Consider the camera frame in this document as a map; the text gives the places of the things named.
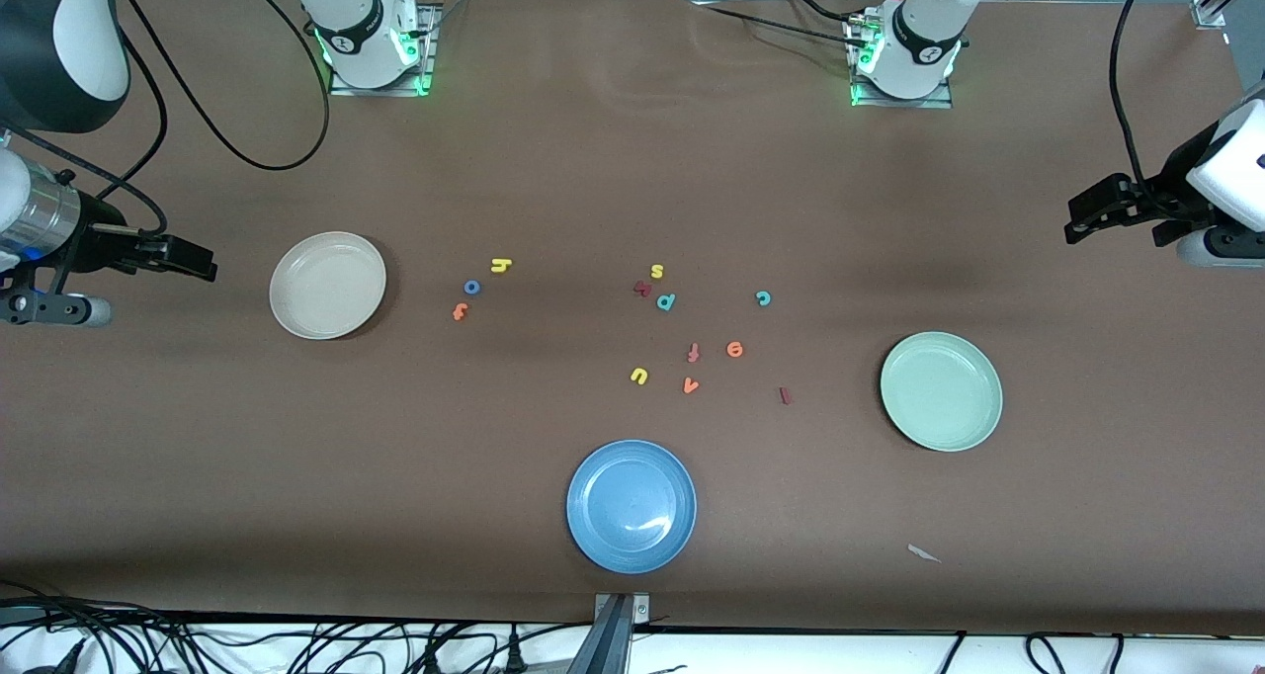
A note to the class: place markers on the beige brown plate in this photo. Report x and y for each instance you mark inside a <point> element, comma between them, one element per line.
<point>326,287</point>

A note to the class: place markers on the light green plate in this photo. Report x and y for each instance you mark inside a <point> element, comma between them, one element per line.
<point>941,392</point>

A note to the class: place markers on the blue plate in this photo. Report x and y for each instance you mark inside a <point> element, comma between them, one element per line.
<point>631,506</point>

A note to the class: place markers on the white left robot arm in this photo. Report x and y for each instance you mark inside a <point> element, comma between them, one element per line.
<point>924,32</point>

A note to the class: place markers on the teal letter p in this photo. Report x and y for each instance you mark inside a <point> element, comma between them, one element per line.
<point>663,302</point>

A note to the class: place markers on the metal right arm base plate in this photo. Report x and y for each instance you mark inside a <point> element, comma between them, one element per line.
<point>380,91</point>

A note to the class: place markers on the yellow letter h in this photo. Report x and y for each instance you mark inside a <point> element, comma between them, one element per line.
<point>502,266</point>

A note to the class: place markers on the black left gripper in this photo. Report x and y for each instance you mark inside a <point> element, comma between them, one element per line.
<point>1164,200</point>

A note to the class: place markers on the small white paper scrap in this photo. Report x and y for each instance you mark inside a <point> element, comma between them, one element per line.
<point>922,552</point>

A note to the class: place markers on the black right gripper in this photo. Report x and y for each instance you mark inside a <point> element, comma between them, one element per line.
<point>99,242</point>

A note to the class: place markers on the grey metal camera mount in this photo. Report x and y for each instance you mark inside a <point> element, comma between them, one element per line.
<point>613,634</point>

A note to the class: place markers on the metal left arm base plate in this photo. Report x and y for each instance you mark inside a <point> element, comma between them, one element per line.
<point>904,104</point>

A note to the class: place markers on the brown table cover sheet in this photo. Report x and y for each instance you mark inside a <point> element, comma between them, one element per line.
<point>632,160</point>

